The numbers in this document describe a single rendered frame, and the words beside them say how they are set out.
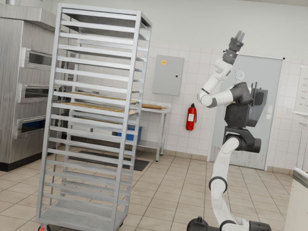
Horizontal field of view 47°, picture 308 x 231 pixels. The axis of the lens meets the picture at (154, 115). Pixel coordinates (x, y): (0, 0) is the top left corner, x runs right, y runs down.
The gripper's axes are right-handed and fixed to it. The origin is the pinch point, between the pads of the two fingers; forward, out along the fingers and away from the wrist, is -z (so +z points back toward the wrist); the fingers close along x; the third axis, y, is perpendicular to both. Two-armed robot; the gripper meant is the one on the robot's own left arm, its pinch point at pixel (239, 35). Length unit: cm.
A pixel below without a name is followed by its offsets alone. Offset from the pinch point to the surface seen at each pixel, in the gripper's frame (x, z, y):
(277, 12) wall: 356, -17, 274
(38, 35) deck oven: 262, 120, -107
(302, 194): -79, 62, 37
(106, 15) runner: 57, 27, -76
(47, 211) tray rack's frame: 20, 189, -78
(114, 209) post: -11, 150, -38
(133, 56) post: 33, 44, -53
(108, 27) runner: 52, 35, -72
